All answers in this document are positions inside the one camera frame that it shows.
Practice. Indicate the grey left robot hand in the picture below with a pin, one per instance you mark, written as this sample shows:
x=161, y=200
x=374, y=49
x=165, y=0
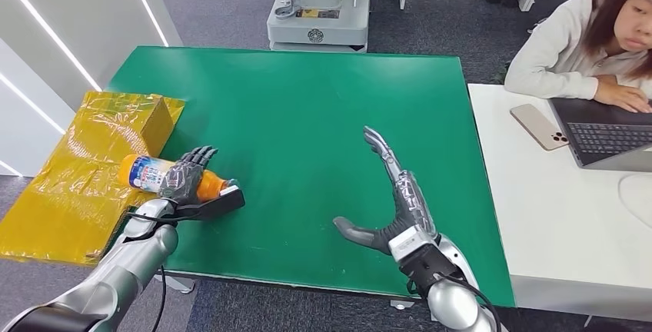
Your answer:
x=186, y=179

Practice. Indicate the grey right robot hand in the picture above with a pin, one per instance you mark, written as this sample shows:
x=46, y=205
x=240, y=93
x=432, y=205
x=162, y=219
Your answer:
x=410, y=207

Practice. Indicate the orange plastic bottle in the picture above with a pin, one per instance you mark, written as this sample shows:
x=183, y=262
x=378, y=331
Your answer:
x=145, y=173

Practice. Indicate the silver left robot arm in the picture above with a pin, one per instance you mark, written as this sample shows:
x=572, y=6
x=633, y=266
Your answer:
x=122, y=268

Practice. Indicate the yellow taped cardboard box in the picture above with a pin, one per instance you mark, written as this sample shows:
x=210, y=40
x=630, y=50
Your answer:
x=86, y=182

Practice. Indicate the green table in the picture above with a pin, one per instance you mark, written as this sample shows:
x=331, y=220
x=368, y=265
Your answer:
x=305, y=141

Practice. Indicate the white desk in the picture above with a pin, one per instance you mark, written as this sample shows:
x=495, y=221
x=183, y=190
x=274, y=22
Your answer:
x=550, y=217

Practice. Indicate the beige smartphone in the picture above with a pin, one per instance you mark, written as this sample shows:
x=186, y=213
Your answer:
x=539, y=127

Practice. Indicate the grey laptop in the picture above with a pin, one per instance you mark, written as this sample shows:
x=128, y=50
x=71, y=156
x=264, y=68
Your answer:
x=606, y=133

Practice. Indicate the grey wheeled machine base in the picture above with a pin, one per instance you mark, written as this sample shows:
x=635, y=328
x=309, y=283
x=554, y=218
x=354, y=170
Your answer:
x=320, y=11

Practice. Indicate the person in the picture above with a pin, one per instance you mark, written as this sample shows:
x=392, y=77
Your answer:
x=560, y=44

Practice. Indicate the round white object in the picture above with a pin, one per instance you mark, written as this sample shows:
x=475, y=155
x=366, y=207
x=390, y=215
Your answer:
x=638, y=200

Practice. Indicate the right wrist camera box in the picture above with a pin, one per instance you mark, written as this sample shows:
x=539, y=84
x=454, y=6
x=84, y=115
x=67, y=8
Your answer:
x=410, y=242

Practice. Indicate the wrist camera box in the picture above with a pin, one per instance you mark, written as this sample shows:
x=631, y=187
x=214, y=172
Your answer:
x=214, y=206
x=410, y=242

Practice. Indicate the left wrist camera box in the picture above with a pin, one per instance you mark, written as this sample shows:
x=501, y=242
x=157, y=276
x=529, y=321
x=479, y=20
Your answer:
x=214, y=206

